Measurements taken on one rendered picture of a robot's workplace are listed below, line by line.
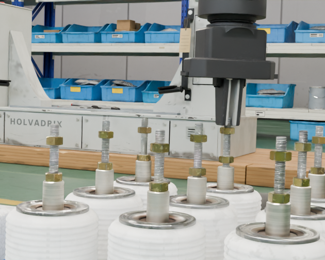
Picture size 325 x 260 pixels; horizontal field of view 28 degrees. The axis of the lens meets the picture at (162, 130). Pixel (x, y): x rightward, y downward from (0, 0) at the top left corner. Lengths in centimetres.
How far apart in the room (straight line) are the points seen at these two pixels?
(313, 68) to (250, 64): 832
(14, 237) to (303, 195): 30
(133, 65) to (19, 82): 667
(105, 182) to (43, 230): 16
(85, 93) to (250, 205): 536
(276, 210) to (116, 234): 15
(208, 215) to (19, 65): 283
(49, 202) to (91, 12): 985
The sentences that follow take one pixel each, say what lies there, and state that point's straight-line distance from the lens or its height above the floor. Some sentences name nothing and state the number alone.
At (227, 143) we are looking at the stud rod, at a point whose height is 31.
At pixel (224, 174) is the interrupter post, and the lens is 85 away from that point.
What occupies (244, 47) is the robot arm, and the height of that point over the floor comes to 44.
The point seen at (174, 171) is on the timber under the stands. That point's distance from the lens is 279.
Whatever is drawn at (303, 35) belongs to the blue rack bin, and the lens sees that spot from 543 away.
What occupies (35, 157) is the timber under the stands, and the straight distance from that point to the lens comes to 313.
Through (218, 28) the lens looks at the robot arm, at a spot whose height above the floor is 46.
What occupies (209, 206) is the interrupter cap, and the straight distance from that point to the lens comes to 71.
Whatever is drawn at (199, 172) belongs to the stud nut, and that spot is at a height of 29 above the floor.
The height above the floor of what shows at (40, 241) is 23.
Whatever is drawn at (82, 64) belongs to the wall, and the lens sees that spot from 1050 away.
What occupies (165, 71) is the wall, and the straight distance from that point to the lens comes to 983.
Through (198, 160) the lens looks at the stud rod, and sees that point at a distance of 74.
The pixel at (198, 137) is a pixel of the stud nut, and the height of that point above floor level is 33.
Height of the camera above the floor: 38
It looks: 4 degrees down
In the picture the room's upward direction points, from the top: 2 degrees clockwise
